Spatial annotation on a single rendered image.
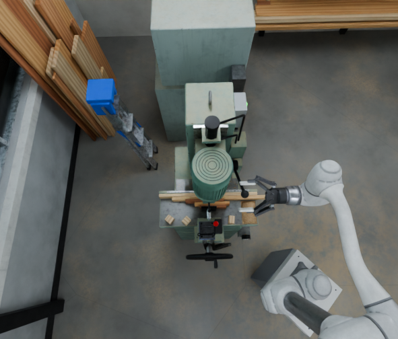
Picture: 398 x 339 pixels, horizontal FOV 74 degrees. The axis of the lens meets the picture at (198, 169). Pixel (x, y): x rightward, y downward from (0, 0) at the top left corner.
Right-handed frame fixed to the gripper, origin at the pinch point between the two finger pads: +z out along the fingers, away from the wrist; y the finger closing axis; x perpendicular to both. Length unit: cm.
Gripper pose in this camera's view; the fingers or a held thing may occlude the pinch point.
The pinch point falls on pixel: (241, 196)
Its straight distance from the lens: 125.6
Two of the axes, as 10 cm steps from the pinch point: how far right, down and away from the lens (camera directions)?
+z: -10.0, 0.3, 0.0
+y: -0.2, -9.4, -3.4
